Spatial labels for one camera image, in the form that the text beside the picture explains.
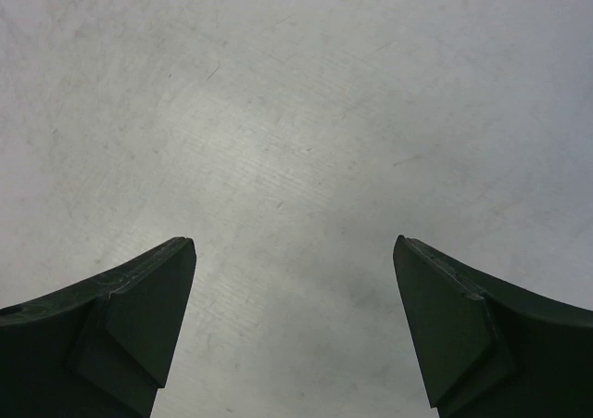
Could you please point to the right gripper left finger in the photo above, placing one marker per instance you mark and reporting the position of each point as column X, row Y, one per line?
column 102, row 347

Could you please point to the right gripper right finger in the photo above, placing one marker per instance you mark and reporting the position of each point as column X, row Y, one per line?
column 488, row 348

